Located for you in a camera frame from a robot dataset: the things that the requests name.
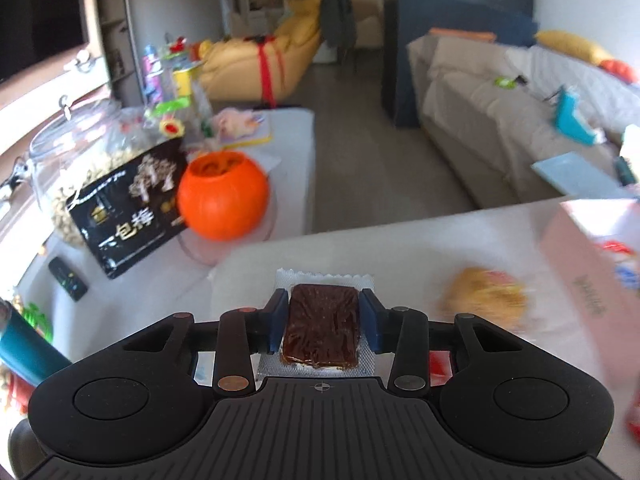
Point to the dark brown snack clear packet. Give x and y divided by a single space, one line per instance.
320 330

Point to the orange cushion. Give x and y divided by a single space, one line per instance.
620 70

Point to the pink plush toy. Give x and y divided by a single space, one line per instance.
235 122

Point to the yellow cup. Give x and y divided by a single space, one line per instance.
182 82

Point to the orange bolster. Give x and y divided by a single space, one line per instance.
462 34

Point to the black snack bag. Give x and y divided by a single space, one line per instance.
130 210

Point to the television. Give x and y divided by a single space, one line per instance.
35 10

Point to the cluster of colourful toys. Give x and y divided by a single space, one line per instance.
167 85

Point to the red ribbon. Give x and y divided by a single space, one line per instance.
267 70

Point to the yellow cushion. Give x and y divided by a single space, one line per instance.
575 46

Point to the teal bottle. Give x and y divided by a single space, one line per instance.
25 347

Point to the white low table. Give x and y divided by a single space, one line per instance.
292 160

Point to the yellow notepad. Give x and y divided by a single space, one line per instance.
252 136

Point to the dark coat on stand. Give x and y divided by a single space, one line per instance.
335 10

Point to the glass jar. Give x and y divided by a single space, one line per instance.
75 145

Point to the white air purifier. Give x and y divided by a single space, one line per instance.
327 52

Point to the orange pumpkin container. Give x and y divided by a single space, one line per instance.
222 197

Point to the beige chair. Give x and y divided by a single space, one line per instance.
367 25

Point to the black remote control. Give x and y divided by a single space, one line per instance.
67 277

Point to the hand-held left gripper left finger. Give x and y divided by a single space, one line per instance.
277 321

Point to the grey covered sofa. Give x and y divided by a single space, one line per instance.
475 125

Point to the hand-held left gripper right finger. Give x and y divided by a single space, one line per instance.
370 324

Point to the round pastry clear packet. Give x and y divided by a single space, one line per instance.
482 297

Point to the pink cardboard box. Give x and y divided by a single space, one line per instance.
590 285

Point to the blue cabinet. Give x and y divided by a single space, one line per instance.
450 12

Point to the yellow sofa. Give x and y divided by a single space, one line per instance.
235 65

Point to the light blue book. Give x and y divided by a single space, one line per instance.
575 175

